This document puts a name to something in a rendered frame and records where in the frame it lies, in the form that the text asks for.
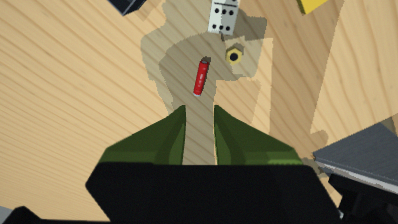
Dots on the white domino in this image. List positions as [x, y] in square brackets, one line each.
[223, 15]

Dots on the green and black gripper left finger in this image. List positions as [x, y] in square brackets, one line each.
[153, 143]

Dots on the red battery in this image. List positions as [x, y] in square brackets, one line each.
[201, 74]

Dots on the yellow hex nut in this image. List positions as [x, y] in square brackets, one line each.
[233, 55]

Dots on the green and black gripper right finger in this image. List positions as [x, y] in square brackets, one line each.
[248, 145]

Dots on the dark blue rack of labelled bins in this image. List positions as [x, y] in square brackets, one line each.
[121, 5]

